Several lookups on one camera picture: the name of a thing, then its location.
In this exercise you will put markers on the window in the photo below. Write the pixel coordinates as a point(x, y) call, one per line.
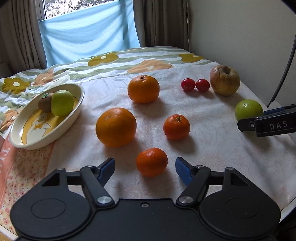
point(76, 7)

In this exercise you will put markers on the beige curtain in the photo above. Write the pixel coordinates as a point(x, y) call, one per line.
point(19, 32)
point(159, 22)

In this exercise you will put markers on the brown kiwi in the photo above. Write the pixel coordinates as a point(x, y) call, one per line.
point(44, 103)

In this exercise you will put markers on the red cherry tomato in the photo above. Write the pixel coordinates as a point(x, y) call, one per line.
point(202, 85)
point(187, 84)

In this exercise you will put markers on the large orange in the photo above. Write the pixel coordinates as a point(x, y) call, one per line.
point(116, 127)

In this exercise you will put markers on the orange with stem dimple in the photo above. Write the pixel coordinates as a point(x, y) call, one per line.
point(143, 89)

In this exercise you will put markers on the light blue window cloth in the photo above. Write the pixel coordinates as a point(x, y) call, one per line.
point(90, 32)

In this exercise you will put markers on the floral striped blanket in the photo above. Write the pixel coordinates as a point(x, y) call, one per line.
point(99, 62)

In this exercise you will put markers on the wrinkled brown apple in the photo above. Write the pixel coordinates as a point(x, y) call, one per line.
point(224, 81)

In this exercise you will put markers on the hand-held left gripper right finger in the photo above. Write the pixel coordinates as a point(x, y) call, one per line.
point(183, 171)

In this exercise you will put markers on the white patterned cloth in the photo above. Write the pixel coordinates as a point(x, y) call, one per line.
point(219, 143)

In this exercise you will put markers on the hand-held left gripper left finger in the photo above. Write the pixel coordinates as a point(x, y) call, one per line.
point(108, 167)

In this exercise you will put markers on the small mandarin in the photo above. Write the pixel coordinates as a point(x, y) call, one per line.
point(177, 127)
point(152, 162)

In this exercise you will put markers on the cream oval bowl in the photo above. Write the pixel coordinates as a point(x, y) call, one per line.
point(39, 134)

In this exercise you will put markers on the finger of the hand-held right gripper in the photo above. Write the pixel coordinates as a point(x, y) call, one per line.
point(246, 124)
point(275, 111)

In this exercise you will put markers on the green apple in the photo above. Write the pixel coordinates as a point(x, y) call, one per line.
point(62, 103)
point(248, 109)

